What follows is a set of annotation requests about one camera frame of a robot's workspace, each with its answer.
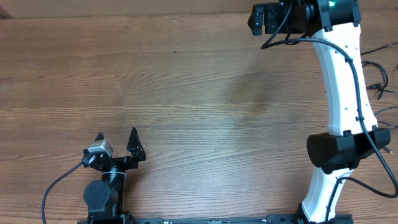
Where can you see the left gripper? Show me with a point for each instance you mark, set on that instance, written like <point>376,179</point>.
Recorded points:
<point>136,152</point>

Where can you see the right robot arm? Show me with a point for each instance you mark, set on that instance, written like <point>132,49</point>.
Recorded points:
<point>333,27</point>

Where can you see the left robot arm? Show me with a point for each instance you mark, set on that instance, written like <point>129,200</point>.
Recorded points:
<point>105,197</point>

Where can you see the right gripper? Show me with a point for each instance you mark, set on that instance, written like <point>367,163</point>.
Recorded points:
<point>270,16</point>

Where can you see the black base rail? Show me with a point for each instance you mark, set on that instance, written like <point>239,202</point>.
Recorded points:
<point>214,221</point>

